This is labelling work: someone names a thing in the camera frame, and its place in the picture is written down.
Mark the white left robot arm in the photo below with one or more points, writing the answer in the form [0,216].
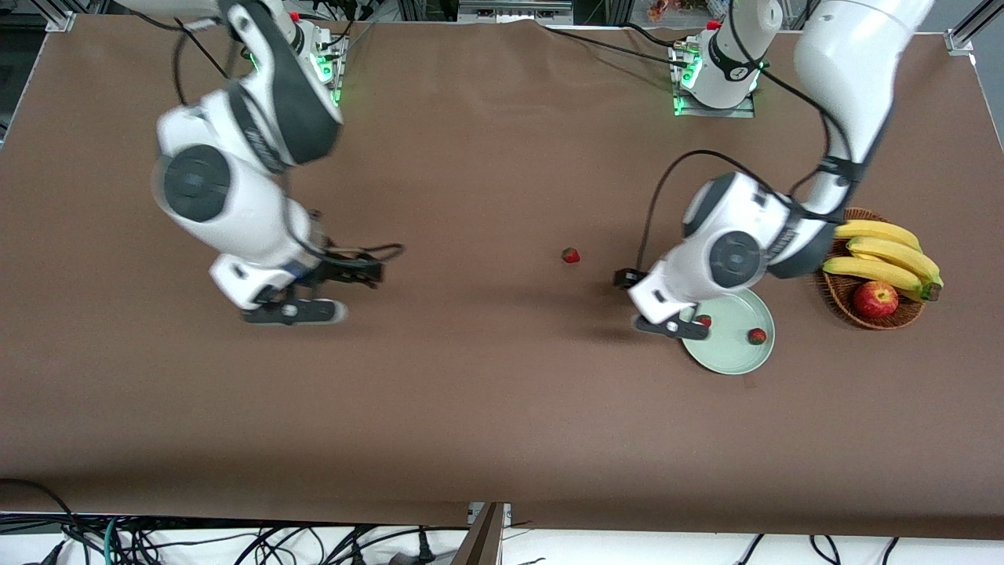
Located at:
[847,63]

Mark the light green round plate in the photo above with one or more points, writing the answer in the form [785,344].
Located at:
[729,349]

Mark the brown table cover sheet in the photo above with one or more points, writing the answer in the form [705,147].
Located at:
[502,431]

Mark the red yellow apple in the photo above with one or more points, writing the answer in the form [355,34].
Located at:
[876,300]

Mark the yellow banana bunch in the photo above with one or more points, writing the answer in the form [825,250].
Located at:
[878,247]

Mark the brown wicker basket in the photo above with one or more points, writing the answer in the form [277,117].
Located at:
[902,318]

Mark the colourful background object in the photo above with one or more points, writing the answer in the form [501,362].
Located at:
[671,9]

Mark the grey background device box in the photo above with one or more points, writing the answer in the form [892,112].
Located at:
[514,9]

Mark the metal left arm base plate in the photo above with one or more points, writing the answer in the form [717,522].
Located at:
[710,112]

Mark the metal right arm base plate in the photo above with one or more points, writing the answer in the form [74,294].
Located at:
[336,47]

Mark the grey table support post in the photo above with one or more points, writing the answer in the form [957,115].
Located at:
[482,537]

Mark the aluminium frame corner profile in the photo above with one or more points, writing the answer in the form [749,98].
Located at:
[61,20]
[961,41]

